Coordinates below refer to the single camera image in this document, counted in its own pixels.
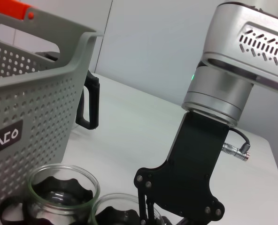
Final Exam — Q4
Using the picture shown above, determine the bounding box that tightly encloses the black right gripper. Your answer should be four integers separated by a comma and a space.
134, 112, 229, 225

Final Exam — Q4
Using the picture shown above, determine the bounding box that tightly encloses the glass teacup with black sleeve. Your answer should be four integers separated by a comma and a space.
89, 193, 169, 225
0, 164, 101, 225

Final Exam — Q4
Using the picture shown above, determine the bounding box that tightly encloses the grey-green perforated storage bin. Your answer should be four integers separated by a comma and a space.
0, 4, 104, 207

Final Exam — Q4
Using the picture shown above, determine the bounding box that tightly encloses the orange bin latch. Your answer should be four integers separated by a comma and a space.
0, 0, 35, 21

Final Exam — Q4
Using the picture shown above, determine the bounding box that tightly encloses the glass teapot with black handle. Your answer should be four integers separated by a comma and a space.
34, 49, 100, 131

